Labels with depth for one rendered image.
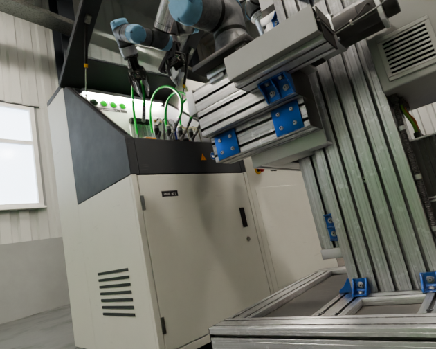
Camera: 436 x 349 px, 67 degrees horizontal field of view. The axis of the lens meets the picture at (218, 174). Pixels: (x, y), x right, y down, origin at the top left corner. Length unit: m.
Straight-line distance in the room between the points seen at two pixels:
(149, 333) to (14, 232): 4.31
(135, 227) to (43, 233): 4.32
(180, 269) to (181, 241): 0.12
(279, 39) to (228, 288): 1.09
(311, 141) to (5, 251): 4.82
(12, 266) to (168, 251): 4.18
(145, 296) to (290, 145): 0.78
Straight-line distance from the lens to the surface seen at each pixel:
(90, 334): 1.93
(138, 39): 1.52
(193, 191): 1.53
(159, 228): 1.38
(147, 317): 1.39
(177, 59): 1.73
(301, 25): 0.88
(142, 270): 1.36
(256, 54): 0.92
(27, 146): 5.94
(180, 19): 1.15
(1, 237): 5.44
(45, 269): 5.58
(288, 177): 2.12
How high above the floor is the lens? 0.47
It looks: 11 degrees up
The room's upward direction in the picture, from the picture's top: 12 degrees counter-clockwise
